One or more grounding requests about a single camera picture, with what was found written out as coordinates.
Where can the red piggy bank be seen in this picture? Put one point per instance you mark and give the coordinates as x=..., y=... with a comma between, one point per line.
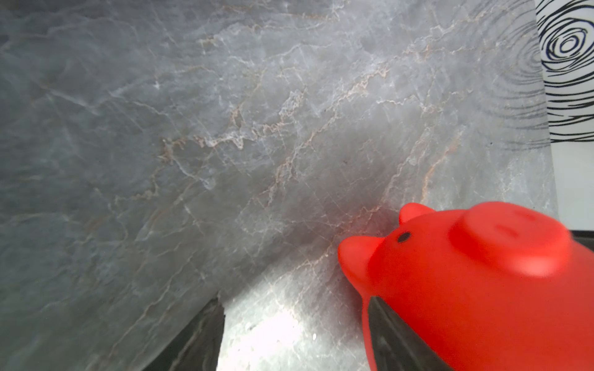
x=494, y=287

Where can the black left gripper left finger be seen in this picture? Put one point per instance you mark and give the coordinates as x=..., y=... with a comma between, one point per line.
x=197, y=347

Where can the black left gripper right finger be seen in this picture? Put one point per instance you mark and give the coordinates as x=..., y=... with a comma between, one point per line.
x=393, y=345

